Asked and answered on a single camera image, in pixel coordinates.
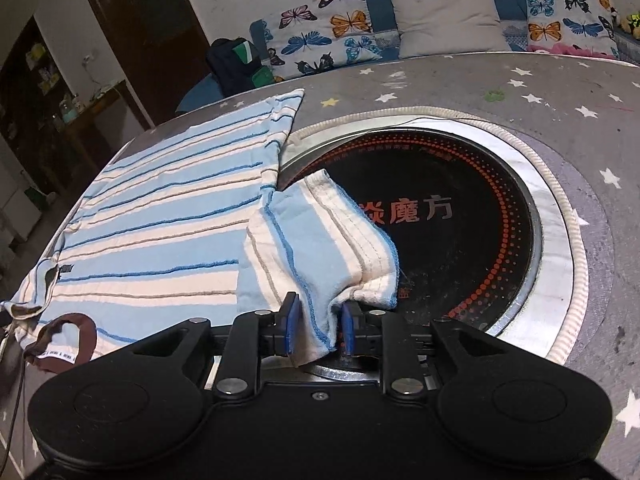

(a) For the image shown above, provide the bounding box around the yellow plush toy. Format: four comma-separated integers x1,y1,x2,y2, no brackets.
618,13,640,40

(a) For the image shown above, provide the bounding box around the pink blanket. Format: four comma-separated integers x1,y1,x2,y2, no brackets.
527,44,616,60

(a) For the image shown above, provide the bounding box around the teal kettle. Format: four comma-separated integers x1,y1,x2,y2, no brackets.
58,93,79,125

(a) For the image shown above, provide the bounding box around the grey star tablecloth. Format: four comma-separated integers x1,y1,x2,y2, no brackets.
0,50,640,480

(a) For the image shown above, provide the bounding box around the left butterfly pillow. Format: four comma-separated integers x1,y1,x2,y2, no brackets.
250,0,382,81

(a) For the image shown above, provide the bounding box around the dark wooden shelf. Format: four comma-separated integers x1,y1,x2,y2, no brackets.
1,18,72,194

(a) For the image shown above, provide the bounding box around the blue striped shirt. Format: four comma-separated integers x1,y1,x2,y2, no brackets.
1,89,399,372

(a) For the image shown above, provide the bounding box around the blue sofa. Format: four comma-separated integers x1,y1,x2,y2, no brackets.
177,0,639,114

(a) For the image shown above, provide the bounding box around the white refrigerator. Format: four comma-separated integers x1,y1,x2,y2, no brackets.
1,151,42,242

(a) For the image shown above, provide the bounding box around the butterfly pillow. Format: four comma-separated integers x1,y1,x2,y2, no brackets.
525,0,620,60
250,0,382,81

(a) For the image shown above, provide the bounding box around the grey plain pillow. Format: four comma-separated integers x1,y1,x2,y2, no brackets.
390,0,511,58

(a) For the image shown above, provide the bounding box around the dark wooden door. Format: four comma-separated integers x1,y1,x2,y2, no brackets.
88,0,209,125

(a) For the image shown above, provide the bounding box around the black induction cooktop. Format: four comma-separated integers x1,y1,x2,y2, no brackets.
278,127,542,335

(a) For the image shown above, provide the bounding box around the wooden side table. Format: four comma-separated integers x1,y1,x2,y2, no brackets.
62,80,152,174

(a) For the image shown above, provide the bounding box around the right butterfly pillow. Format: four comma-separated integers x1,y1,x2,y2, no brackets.
525,0,620,60

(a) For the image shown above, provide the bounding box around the dark blue backpack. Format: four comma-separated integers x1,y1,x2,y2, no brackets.
206,37,274,96

